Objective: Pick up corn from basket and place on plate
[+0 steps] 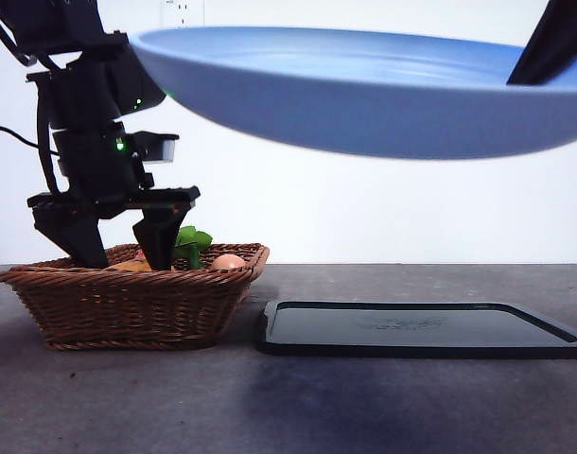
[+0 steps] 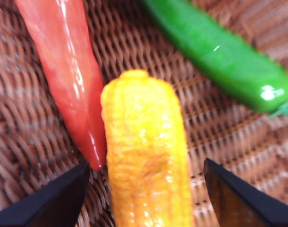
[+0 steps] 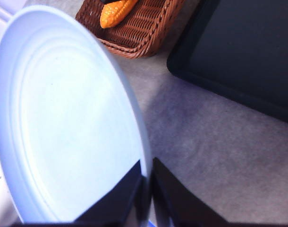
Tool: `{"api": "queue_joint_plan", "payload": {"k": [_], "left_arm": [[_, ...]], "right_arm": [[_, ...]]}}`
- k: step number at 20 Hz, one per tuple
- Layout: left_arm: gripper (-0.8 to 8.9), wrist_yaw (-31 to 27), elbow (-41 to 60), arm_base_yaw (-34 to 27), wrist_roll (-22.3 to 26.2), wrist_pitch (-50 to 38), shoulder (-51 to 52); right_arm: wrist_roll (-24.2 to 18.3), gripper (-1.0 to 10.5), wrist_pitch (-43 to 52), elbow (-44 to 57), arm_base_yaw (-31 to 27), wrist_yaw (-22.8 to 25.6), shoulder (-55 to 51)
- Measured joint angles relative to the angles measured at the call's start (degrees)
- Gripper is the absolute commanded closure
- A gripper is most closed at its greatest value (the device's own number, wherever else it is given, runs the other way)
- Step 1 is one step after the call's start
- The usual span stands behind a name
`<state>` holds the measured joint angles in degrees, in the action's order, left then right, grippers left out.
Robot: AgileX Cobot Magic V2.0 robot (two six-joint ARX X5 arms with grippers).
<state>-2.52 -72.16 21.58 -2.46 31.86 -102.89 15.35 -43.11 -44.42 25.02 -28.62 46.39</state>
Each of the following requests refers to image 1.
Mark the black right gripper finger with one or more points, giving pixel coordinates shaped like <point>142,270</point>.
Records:
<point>553,47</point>

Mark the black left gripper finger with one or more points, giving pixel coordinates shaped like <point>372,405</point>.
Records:
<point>158,241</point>
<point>71,236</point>

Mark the yellow corn cob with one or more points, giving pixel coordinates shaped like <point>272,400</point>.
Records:
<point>127,267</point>

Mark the light blue plate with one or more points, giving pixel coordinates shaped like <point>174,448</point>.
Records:
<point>364,109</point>

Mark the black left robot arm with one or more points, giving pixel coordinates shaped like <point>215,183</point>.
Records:
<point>80,85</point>

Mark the brown wicker basket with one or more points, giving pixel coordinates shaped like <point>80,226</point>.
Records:
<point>127,312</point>

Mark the green plastic vegetable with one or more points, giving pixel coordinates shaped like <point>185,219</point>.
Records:
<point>191,239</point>

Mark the pale pink egg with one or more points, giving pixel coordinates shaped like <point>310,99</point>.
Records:
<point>228,262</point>

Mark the dark rectangular tray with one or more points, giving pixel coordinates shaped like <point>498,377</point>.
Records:
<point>411,331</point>

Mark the pale grey left wrist camera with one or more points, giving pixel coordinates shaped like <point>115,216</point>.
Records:
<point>161,149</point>

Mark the white wall socket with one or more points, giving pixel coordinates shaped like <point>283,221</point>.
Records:
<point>182,9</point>

